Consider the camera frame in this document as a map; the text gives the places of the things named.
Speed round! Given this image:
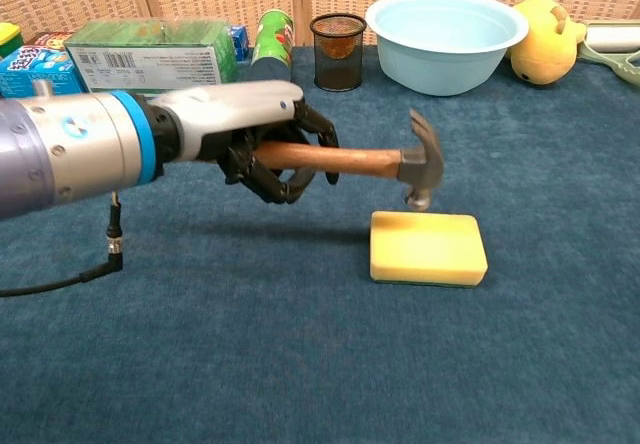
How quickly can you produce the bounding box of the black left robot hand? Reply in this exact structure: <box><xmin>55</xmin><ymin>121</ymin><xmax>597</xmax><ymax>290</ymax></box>
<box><xmin>141</xmin><ymin>79</ymin><xmax>340</xmax><ymax>206</ymax></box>

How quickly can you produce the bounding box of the wooden handled claw hammer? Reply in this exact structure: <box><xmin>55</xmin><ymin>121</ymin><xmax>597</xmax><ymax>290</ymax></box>
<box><xmin>253</xmin><ymin>108</ymin><xmax>446</xmax><ymax>213</ymax></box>

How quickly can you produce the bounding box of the yellow sponge with green base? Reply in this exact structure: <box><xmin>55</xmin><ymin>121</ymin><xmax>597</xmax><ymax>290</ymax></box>
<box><xmin>369</xmin><ymin>210</ymin><xmax>489</xmax><ymax>289</ymax></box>

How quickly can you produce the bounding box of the yellow and green sponge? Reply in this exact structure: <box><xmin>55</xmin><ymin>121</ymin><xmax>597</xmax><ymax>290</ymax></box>
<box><xmin>0</xmin><ymin>22</ymin><xmax>25</xmax><ymax>59</ymax></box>

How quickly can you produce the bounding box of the small blue box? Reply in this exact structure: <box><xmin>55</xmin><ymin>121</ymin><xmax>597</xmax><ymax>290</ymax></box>
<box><xmin>228</xmin><ymin>24</ymin><xmax>250</xmax><ymax>62</ymax></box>

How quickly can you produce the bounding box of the green chips can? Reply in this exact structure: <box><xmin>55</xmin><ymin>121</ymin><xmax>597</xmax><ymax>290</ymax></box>
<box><xmin>249</xmin><ymin>9</ymin><xmax>295</xmax><ymax>84</ymax></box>

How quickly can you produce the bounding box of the green clear-topped carton box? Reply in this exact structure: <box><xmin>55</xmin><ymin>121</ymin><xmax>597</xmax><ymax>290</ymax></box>
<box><xmin>63</xmin><ymin>16</ymin><xmax>239</xmax><ymax>96</ymax></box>

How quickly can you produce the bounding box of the black mesh pen holder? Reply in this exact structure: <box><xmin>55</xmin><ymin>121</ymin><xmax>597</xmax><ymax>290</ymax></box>
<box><xmin>309</xmin><ymin>12</ymin><xmax>368</xmax><ymax>92</ymax></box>

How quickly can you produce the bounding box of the blue snack box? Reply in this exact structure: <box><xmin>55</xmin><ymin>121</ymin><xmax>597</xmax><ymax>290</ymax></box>
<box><xmin>0</xmin><ymin>45</ymin><xmax>89</xmax><ymax>99</ymax></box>

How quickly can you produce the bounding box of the light blue plastic basin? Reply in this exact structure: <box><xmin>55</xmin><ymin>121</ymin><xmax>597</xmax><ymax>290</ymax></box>
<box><xmin>364</xmin><ymin>0</ymin><xmax>530</xmax><ymax>98</ymax></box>

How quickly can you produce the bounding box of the blue table cloth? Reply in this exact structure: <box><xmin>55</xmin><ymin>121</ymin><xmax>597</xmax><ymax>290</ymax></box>
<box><xmin>0</xmin><ymin>43</ymin><xmax>640</xmax><ymax>444</ymax></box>

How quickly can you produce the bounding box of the yellow plush toy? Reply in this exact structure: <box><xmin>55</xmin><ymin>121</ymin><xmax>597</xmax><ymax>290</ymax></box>
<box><xmin>508</xmin><ymin>0</ymin><xmax>588</xmax><ymax>86</ymax></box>

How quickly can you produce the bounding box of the white paper roll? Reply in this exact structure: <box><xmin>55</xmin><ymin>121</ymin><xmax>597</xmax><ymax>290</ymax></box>
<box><xmin>583</xmin><ymin>22</ymin><xmax>640</xmax><ymax>54</ymax></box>

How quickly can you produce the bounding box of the pale green plastic tool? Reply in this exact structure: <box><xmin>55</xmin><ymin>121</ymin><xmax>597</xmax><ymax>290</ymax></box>
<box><xmin>577</xmin><ymin>41</ymin><xmax>640</xmax><ymax>89</ymax></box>

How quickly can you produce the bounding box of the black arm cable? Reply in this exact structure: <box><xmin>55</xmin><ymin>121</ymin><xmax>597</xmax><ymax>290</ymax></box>
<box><xmin>0</xmin><ymin>191</ymin><xmax>124</xmax><ymax>299</ymax></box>

